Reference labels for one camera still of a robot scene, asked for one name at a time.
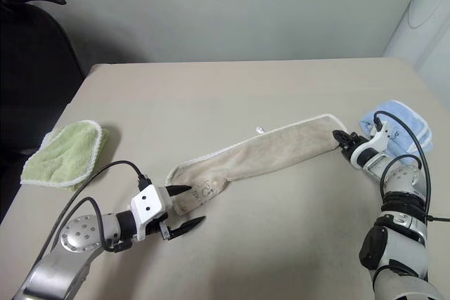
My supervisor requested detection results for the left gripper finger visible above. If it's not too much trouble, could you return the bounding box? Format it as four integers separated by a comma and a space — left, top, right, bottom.
167, 183, 193, 197
170, 215, 207, 240

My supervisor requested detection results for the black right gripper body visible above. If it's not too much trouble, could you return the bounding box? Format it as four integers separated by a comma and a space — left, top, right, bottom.
342, 131, 367, 157

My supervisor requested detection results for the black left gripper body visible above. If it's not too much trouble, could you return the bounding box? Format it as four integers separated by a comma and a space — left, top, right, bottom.
142, 187, 176, 242

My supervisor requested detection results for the beige towel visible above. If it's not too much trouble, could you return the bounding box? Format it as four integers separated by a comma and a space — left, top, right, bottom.
165, 113, 349, 218

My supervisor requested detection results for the blue towel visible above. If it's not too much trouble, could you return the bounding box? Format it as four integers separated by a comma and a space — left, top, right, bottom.
358, 100, 435, 167

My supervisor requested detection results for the green towel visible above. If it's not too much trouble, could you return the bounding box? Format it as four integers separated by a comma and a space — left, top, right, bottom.
20, 120, 111, 192

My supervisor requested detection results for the black chair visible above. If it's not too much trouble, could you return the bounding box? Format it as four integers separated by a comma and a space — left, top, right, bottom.
0, 0, 86, 162

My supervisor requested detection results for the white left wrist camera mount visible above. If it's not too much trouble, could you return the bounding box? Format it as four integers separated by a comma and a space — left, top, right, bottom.
130, 183, 174, 242

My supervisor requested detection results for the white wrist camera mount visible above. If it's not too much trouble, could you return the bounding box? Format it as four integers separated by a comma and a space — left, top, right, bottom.
130, 183, 174, 242
351, 121, 400, 168

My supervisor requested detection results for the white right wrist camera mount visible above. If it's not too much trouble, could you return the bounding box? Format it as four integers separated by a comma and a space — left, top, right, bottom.
351, 121, 400, 168

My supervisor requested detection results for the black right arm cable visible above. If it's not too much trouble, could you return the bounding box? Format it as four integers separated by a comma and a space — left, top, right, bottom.
373, 110, 450, 224

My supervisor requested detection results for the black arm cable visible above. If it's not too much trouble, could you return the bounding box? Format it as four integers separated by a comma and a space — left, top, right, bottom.
373, 110, 450, 224
34, 160, 153, 266

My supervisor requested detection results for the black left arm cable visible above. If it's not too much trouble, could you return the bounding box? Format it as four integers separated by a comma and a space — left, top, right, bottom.
34, 160, 153, 266

